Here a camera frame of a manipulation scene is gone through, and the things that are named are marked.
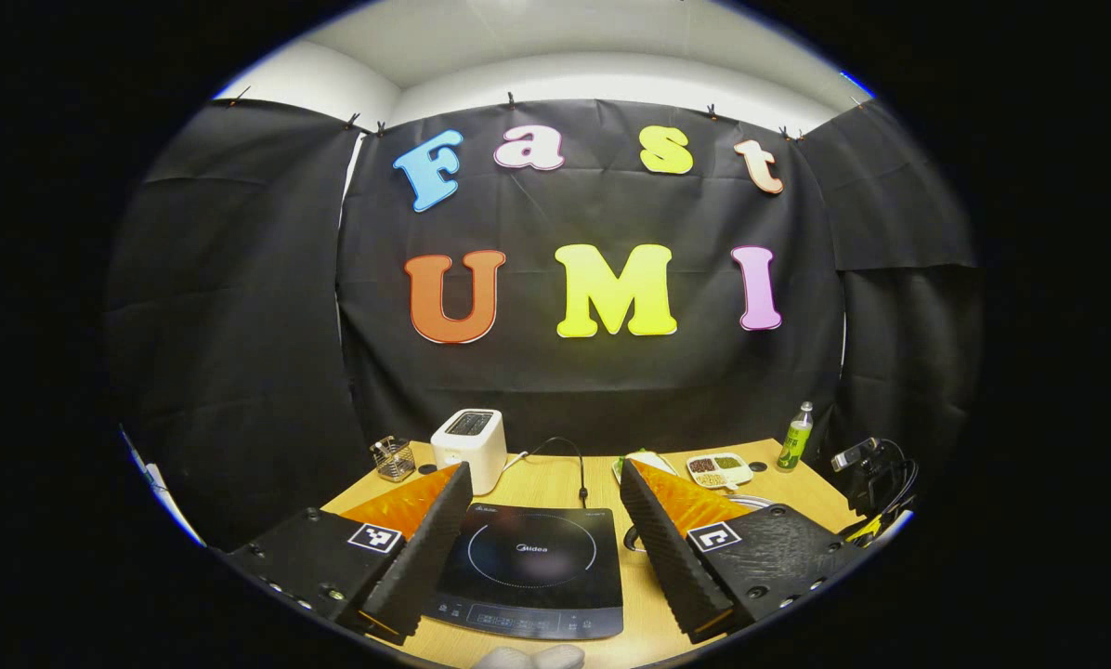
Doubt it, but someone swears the black power cable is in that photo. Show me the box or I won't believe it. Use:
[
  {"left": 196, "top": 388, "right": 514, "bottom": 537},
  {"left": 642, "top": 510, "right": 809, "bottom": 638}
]
[{"left": 503, "top": 437, "right": 590, "bottom": 507}]

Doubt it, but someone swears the black induction cooktop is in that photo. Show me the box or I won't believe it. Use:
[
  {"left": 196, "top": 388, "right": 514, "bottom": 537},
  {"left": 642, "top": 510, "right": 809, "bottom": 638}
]
[{"left": 423, "top": 504, "right": 624, "bottom": 642}]

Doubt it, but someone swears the green drink bottle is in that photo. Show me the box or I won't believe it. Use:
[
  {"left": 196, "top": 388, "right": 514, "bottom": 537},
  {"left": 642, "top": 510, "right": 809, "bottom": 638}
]
[{"left": 777, "top": 401, "right": 815, "bottom": 473}]

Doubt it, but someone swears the white toaster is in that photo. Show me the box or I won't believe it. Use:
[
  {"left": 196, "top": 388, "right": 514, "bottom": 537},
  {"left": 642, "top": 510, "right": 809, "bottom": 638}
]
[{"left": 430, "top": 409, "right": 508, "bottom": 496}]

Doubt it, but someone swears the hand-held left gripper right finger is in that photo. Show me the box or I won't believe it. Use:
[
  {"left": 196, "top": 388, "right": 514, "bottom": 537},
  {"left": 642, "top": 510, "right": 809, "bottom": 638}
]
[{"left": 618, "top": 457, "right": 870, "bottom": 645}]

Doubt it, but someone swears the pale green sandwich plate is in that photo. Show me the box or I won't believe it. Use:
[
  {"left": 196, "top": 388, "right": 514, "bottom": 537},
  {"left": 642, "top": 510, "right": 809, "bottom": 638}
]
[{"left": 613, "top": 450, "right": 679, "bottom": 486}]

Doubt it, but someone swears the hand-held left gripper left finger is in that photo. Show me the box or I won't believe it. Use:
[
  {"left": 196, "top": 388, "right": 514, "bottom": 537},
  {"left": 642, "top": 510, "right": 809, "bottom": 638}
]
[{"left": 224, "top": 462, "right": 475, "bottom": 647}]

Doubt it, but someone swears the wire mesh basket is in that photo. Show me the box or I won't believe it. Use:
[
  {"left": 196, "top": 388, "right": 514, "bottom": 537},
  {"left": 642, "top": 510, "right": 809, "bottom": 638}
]
[{"left": 370, "top": 435, "right": 417, "bottom": 483}]

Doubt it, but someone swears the white divided dish of beans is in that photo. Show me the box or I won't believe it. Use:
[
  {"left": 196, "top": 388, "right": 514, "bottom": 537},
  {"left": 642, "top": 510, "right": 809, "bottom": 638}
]
[{"left": 686, "top": 453, "right": 754, "bottom": 492}]

